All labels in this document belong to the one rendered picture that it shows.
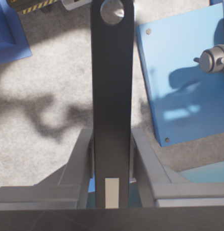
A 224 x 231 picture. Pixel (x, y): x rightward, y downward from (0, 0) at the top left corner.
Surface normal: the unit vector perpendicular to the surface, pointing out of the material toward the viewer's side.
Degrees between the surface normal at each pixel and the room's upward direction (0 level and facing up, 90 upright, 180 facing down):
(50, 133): 0
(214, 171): 90
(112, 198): 0
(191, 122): 0
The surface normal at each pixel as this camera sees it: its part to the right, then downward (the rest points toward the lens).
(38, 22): 0.03, 0.28
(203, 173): -0.25, -0.93
